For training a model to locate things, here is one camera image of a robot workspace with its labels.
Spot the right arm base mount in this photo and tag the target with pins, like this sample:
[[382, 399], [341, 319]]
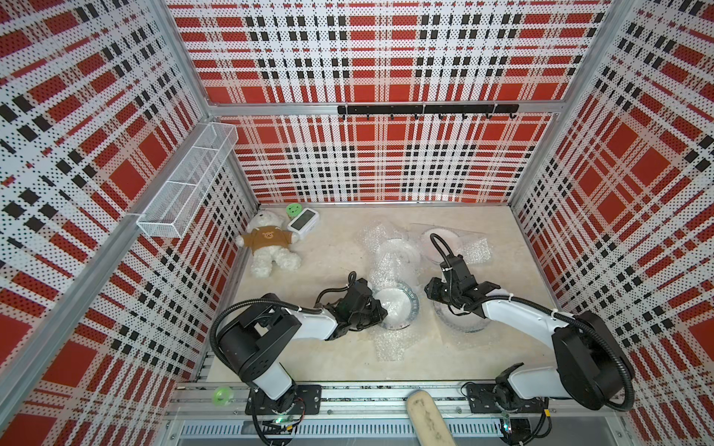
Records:
[[522, 422]]

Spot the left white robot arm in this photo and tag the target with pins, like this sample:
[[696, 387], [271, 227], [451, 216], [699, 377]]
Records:
[[249, 336]]

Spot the white embossed plate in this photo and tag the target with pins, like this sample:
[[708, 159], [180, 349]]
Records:
[[393, 253]]

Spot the green rimmed plate right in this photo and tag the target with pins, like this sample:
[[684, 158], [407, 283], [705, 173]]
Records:
[[459, 320]]

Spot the beige teddy bear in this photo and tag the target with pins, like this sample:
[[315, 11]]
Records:
[[270, 244]]

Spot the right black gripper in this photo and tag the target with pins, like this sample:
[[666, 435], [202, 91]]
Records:
[[433, 284]]

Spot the wooden brush handle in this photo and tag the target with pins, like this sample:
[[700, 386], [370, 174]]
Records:
[[427, 420]]

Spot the green rimmed plate front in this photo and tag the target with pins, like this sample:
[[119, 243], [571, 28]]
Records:
[[402, 306]]

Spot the white green small device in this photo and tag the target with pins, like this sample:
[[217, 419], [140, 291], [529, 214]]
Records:
[[305, 222]]

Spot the pink plate in wrap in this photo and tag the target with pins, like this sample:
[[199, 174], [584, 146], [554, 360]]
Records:
[[451, 238]]

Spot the black hook rail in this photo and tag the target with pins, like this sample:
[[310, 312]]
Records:
[[486, 109]]

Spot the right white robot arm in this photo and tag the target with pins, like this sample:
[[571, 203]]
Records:
[[590, 366]]

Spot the clear wall shelf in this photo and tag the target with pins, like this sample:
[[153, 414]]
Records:
[[189, 179]]

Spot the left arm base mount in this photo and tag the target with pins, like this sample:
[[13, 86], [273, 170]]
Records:
[[282, 417]]

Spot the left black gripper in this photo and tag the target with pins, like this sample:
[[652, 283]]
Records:
[[376, 318]]

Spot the green rimmed plate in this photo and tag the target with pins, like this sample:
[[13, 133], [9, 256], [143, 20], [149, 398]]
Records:
[[402, 306], [459, 320]]

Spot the bubble wrap sheet front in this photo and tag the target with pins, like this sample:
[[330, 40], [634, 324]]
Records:
[[391, 345]]

